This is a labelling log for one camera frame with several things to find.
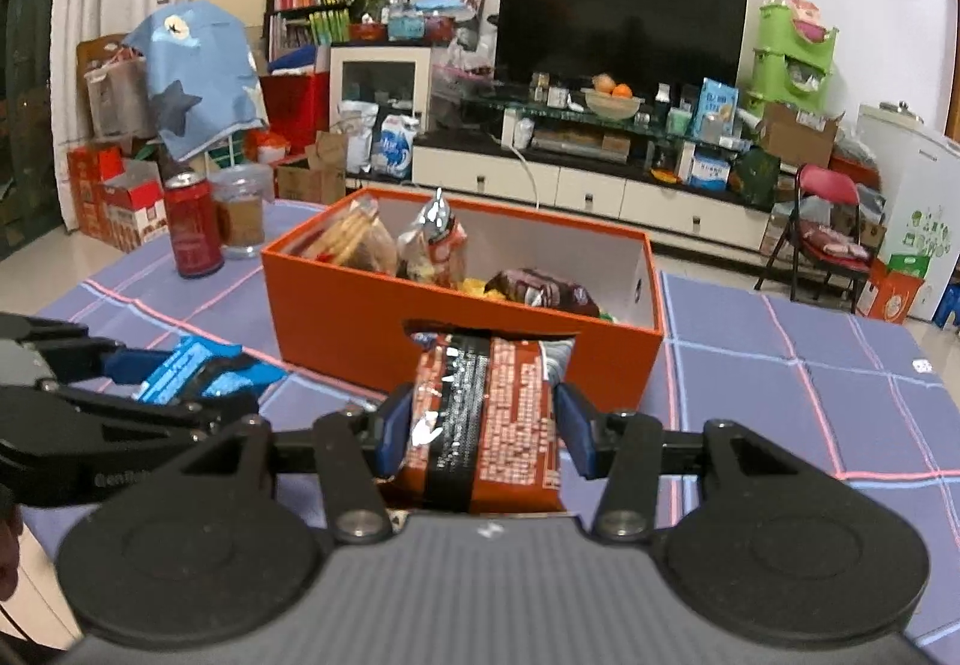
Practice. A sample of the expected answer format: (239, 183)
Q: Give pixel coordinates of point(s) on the green storage rack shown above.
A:
(795, 65)

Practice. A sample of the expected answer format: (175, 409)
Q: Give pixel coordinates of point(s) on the clear biscuit packet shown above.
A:
(352, 238)

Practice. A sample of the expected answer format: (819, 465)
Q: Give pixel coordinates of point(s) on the white blue powder bag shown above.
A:
(394, 148)

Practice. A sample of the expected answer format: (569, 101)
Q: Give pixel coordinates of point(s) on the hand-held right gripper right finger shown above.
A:
(577, 432)

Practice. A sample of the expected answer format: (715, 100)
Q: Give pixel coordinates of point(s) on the red brown snack packet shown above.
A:
(487, 425)

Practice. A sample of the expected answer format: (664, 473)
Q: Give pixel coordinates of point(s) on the blue tissue box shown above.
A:
(705, 169)

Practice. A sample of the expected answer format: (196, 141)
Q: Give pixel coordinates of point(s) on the dark green gift bag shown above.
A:
(756, 178)

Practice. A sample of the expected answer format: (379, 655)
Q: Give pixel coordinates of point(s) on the small cardboard box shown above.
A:
(324, 174)

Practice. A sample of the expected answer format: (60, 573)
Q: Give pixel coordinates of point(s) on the red silver snack packet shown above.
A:
(435, 238)

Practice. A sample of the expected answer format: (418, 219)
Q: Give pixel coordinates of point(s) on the blue plaid tablecloth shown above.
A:
(750, 373)

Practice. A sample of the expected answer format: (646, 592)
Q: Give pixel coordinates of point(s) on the small white freezer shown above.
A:
(919, 185)

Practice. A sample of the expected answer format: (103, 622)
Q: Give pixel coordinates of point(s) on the blue white floor boxes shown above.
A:
(946, 307)

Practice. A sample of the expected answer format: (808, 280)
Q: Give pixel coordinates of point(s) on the fruit bowl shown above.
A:
(613, 103)

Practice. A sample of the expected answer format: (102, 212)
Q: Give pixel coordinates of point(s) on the blue white carton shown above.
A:
(718, 110)

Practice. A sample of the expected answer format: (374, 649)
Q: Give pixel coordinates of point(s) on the orange white floor box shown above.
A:
(891, 294)

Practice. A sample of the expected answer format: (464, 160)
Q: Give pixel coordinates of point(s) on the white television cabinet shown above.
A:
(592, 193)

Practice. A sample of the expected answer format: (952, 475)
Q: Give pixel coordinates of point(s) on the yellow snack packet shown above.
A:
(480, 290)

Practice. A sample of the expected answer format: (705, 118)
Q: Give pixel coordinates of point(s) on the red drink can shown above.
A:
(193, 226)

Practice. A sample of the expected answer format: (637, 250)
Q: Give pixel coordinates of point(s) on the white shopping bag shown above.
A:
(116, 99)

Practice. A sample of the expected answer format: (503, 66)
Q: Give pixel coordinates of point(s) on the red gift bag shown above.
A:
(294, 106)

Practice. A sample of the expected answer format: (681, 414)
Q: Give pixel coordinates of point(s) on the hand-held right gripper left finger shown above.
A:
(394, 436)

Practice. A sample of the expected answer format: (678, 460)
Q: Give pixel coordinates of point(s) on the small white glass cabinet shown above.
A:
(379, 80)

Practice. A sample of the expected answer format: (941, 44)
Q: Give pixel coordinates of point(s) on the white grey bag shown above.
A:
(356, 136)

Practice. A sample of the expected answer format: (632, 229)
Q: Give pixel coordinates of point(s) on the large cardboard box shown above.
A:
(795, 136)

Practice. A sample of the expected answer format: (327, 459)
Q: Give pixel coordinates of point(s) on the blue star cloth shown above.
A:
(195, 73)

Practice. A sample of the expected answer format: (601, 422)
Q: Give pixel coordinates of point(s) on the clear plastic jar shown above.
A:
(241, 215)

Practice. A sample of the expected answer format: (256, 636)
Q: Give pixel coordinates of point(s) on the bright blue snack packet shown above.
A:
(199, 369)

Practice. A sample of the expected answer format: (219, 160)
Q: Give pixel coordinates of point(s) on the black flat television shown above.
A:
(622, 13)

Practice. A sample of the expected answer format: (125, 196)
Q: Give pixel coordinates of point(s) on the red cardboard carton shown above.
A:
(112, 200)

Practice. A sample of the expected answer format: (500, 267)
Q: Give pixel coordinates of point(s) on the orange cardboard box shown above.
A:
(360, 328)

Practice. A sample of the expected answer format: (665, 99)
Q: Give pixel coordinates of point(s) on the dark maroon snack packet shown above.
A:
(540, 290)

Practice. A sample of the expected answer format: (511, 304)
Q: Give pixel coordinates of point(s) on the red folding chair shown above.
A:
(825, 189)

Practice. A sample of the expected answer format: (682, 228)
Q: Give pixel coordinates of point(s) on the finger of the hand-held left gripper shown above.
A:
(142, 364)
(150, 414)

